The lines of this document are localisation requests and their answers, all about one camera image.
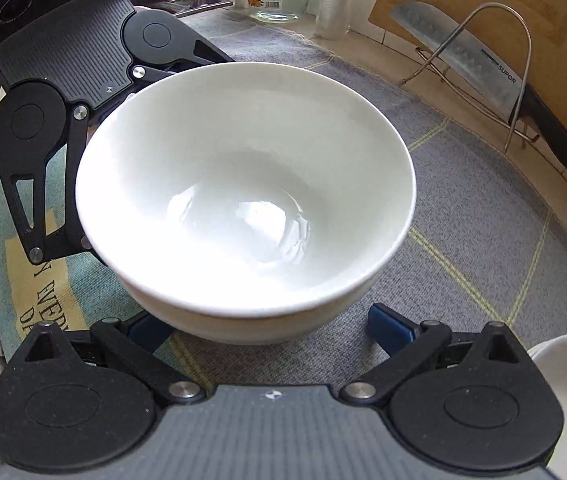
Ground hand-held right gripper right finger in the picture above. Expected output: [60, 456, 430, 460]
[339, 304, 519, 407]

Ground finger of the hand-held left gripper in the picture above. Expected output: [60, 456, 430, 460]
[130, 34, 237, 84]
[1, 103, 110, 266]

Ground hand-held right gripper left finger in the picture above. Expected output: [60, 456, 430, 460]
[23, 310, 207, 407]

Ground stainless steel sink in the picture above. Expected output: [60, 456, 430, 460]
[160, 0, 234, 15]

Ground grey teal checked cloth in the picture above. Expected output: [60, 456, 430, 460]
[0, 10, 567, 397]

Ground clear plastic wrap roll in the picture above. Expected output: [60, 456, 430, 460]
[315, 0, 359, 41]

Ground bamboo cutting board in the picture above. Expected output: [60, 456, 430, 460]
[368, 0, 567, 242]

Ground steel cleaver black handle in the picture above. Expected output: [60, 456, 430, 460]
[389, 1, 567, 204]

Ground steel wire rack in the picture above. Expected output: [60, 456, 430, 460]
[403, 2, 540, 154]

